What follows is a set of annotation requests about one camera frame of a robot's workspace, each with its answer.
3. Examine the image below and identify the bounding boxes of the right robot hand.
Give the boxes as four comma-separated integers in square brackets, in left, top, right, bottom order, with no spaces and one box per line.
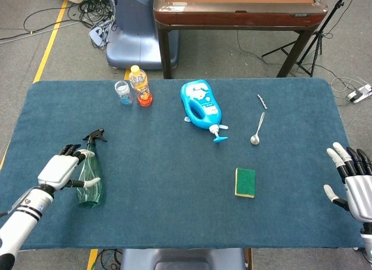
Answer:
[323,142,372,224]

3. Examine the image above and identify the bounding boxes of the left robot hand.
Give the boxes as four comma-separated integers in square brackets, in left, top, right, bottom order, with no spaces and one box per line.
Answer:
[37,144,101,192]

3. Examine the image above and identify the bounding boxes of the green spray bottle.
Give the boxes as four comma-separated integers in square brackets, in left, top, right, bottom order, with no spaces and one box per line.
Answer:
[76,128,108,208]

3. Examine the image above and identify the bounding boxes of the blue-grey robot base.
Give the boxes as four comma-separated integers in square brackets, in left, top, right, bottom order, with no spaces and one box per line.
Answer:
[105,0,180,70]

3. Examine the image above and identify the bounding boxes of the orange drink bottle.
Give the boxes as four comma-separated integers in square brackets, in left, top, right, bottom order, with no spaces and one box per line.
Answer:
[128,64,153,107]

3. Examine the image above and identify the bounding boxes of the blue detergent pump bottle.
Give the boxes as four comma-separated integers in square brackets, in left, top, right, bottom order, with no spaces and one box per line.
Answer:
[180,79,230,143]

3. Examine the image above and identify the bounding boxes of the white power strip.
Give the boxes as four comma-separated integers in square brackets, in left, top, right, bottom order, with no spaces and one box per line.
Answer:
[348,83,372,104]

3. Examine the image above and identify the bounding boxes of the clear glass jar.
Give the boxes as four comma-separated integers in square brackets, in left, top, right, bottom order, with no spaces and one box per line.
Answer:
[114,80,134,106]

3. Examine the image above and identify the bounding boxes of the green yellow sponge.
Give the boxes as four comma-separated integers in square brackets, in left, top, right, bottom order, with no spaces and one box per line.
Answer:
[234,167,256,199]

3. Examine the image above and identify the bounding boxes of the metal spoon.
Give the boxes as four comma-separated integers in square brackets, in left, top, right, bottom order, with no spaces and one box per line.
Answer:
[250,111,266,146]

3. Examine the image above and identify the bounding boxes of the blue table cloth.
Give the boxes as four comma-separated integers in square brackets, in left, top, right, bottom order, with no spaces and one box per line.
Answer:
[0,77,367,251]

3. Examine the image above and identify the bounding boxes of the grey power strip with plugs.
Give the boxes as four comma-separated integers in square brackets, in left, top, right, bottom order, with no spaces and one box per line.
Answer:
[88,20,113,48]

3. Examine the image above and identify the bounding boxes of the grey robot torso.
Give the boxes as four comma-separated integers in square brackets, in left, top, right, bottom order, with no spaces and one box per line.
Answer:
[120,248,246,270]

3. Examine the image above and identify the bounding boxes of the black tripod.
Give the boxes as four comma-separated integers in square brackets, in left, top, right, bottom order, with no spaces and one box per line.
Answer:
[261,0,349,78]

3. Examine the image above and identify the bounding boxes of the brown mahjong table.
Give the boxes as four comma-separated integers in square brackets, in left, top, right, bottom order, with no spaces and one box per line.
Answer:
[153,0,328,79]

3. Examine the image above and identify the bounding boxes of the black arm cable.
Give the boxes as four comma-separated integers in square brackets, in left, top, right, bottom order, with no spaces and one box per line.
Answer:
[0,190,31,219]

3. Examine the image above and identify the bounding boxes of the cables under the table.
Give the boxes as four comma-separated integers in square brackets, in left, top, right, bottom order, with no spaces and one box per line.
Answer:
[95,248,123,270]

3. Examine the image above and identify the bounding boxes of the white floor cable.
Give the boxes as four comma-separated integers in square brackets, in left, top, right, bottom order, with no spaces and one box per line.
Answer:
[330,76,372,106]

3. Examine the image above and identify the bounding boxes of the long black floor cable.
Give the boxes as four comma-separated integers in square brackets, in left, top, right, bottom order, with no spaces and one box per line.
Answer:
[0,9,96,41]

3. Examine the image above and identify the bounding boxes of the black cable bundle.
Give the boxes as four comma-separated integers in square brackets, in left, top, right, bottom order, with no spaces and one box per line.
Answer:
[66,0,119,52]

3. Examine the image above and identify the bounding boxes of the thin black floor cable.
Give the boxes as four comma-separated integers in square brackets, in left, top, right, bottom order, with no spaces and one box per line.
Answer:
[237,30,280,69]

